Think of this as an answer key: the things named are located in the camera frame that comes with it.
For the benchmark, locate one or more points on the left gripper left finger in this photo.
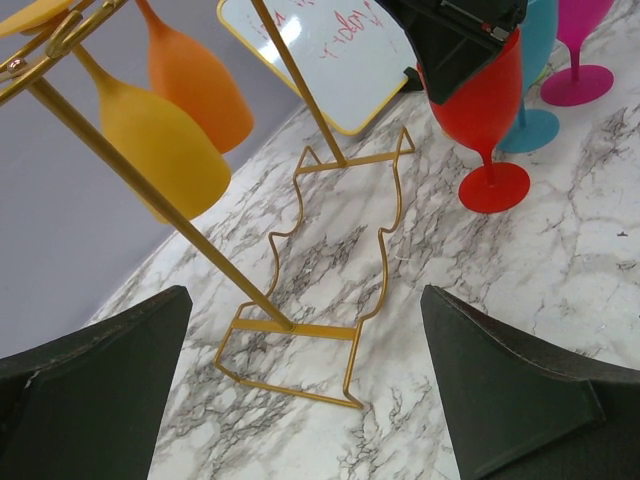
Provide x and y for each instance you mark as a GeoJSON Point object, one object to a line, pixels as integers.
{"type": "Point", "coordinates": [89, 405]}

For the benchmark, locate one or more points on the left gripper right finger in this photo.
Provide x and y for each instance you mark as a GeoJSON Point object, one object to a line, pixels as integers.
{"type": "Point", "coordinates": [519, 407]}

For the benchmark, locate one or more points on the amber wine glass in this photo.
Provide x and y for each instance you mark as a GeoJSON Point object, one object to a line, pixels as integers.
{"type": "Point", "coordinates": [156, 147]}

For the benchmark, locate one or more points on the magenta wine glass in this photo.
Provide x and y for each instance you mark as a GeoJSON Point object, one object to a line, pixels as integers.
{"type": "Point", "coordinates": [580, 83]}

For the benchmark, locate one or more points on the red wine glass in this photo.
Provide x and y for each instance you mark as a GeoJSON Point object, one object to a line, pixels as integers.
{"type": "Point", "coordinates": [478, 116]}

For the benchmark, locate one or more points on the orange wine glass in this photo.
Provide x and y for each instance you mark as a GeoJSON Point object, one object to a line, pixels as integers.
{"type": "Point", "coordinates": [189, 75]}

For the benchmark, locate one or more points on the teal wine glass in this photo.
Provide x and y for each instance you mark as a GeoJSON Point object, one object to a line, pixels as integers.
{"type": "Point", "coordinates": [534, 128]}

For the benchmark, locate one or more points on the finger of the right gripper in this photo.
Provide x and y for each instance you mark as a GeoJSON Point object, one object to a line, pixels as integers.
{"type": "Point", "coordinates": [454, 40]}

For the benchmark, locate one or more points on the small whiteboard with writing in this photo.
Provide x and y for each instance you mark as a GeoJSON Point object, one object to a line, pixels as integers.
{"type": "Point", "coordinates": [351, 54]}

